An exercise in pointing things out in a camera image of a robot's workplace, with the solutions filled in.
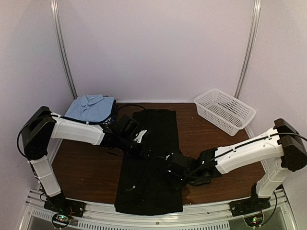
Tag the white plastic mesh basket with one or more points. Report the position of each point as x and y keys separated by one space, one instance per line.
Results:
x=224 y=111

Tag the left aluminium corner post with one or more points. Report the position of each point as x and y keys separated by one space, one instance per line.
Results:
x=62 y=48

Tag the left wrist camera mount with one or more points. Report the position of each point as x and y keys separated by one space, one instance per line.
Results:
x=140 y=136

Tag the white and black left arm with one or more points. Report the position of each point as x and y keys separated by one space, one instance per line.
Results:
x=33 y=139

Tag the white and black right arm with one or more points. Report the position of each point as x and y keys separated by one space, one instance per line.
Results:
x=282 y=142

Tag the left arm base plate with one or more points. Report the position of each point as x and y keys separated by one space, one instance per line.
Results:
x=64 y=213

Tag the aluminium corner post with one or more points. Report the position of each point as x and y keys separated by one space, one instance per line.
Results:
x=62 y=48
x=255 y=20

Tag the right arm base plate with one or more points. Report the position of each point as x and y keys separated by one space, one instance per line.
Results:
x=251 y=209

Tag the aluminium front rail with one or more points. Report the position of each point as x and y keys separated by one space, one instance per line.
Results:
x=210 y=216

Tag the light blue folded shirt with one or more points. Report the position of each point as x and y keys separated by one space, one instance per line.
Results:
x=91 y=108

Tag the black long sleeve shirt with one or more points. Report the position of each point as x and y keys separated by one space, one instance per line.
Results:
x=144 y=186

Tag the right aluminium corner post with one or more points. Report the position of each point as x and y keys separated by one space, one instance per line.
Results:
x=255 y=20

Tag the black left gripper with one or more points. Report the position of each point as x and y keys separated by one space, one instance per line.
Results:
x=141 y=154

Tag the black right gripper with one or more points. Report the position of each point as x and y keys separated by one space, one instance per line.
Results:
x=176 y=184

